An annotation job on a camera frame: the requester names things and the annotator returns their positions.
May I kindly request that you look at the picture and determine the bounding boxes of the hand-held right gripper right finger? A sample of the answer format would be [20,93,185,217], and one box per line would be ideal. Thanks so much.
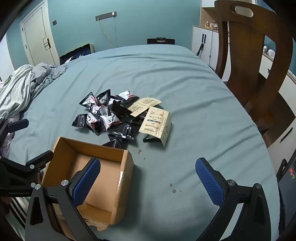
[195,158,272,241]

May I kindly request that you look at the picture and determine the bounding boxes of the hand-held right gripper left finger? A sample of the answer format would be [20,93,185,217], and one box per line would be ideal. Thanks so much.
[25,158,102,241]

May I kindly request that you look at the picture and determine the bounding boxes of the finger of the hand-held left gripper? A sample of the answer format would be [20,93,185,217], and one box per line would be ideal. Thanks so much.
[0,119,29,140]
[0,150,54,177]

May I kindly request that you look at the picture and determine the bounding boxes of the brown cardboard box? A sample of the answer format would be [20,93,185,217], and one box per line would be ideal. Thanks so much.
[40,137,134,232]

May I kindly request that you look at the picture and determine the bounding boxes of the pile of black snack packets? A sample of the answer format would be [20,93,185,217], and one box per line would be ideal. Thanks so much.
[71,89,162,150]

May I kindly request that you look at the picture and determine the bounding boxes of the large beige printed pouch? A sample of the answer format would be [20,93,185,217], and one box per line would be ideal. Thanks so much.
[138,106,173,149]

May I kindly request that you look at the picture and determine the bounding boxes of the beige double sachet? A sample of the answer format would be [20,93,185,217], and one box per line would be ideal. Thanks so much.
[127,97,162,117]

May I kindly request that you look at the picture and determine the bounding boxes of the pale lilac sheet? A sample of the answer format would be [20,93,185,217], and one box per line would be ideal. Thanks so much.
[0,134,14,159]

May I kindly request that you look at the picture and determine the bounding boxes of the crumpled grey blanket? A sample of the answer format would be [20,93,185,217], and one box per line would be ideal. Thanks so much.
[0,64,67,121]

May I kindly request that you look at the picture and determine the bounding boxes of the black device with red buttons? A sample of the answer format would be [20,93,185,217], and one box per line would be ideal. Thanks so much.
[274,152,296,237]

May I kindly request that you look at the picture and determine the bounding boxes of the dark framed picture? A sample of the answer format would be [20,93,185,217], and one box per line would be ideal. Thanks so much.
[59,43,95,65]

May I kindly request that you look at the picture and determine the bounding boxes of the cream door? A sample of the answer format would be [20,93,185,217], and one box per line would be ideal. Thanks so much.
[20,5,60,67]

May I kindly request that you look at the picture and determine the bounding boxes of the white cabinet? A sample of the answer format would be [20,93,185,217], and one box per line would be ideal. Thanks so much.
[191,25,232,75]

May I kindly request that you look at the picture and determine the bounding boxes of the brown wooden chair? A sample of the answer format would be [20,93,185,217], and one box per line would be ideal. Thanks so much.
[214,0,294,139]

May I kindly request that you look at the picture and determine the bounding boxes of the white dishes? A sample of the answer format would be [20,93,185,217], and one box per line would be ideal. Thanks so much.
[263,45,275,58]

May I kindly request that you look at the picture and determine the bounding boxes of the black flat box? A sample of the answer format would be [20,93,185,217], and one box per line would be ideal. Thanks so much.
[147,37,175,45]

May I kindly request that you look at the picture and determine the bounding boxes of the thin hanging cable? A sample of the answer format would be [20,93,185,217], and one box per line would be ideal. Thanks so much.
[98,20,117,48]

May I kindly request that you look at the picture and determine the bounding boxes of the black hanging strap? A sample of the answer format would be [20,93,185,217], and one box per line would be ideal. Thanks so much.
[196,34,207,56]

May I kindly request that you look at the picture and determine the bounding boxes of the grey wall bracket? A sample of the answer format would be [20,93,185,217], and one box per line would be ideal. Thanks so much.
[95,12,116,22]

